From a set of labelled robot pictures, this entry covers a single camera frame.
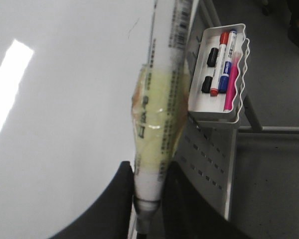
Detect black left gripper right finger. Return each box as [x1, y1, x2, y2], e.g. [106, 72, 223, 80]
[163, 162, 250, 239]

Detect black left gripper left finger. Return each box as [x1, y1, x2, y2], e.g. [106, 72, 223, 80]
[52, 161, 134, 239]

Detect white taped black whiteboard marker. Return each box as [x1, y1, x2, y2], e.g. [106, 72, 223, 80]
[130, 0, 193, 239]

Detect white perforated metal panel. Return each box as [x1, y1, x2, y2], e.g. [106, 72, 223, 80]
[126, 0, 237, 239]

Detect white marker tray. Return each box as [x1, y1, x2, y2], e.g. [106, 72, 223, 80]
[188, 23, 250, 123]

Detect black marker cap lower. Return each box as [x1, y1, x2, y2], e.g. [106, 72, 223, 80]
[201, 76, 212, 94]

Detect black marker cap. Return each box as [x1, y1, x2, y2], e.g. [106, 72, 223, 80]
[201, 76, 212, 94]
[207, 47, 219, 67]

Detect black marker cap upper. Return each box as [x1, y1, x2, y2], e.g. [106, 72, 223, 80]
[207, 47, 219, 67]

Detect pink highlighter pen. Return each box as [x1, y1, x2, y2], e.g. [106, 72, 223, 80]
[224, 51, 241, 112]

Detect blue capped white marker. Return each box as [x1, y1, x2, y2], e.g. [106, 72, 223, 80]
[218, 29, 237, 93]

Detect red capped white marker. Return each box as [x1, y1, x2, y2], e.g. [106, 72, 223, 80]
[210, 32, 229, 97]

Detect white whiteboard with grey frame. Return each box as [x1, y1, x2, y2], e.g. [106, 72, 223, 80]
[0, 0, 200, 239]

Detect white wire basket rack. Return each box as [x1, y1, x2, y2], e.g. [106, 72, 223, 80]
[189, 37, 251, 125]

